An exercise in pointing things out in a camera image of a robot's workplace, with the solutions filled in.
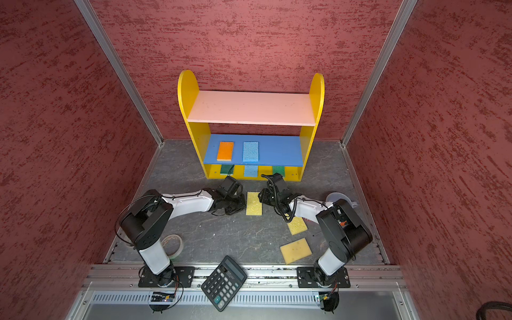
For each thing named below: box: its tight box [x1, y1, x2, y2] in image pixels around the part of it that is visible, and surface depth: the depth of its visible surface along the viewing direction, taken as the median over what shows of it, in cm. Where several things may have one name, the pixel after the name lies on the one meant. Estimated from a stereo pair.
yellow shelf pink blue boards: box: [177, 70, 326, 182], surface depth 85 cm
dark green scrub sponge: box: [220, 164, 234, 176], surface depth 105 cm
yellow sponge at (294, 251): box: [280, 237, 313, 266], surface depth 81 cm
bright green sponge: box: [273, 166, 285, 178], surface depth 108 cm
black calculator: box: [200, 255, 248, 312], surface depth 72 cm
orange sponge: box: [216, 141, 234, 162], surface depth 97 cm
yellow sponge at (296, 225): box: [287, 216, 308, 236], surface depth 88 cm
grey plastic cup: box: [326, 192, 358, 208], surface depth 91 cm
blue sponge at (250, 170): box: [244, 165, 258, 178], surface depth 105 cm
